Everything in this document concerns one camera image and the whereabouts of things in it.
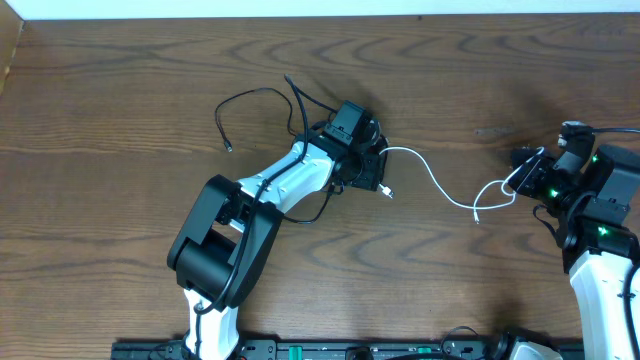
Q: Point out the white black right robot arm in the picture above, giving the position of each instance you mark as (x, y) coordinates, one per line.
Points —
(588, 189)

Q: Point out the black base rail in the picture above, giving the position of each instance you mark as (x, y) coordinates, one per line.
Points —
(461, 342)

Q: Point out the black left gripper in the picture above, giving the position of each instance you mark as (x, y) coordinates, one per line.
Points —
(368, 170)

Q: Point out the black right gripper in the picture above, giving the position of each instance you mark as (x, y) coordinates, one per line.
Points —
(528, 175)

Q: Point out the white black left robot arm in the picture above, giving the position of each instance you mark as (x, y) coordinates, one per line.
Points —
(221, 250)

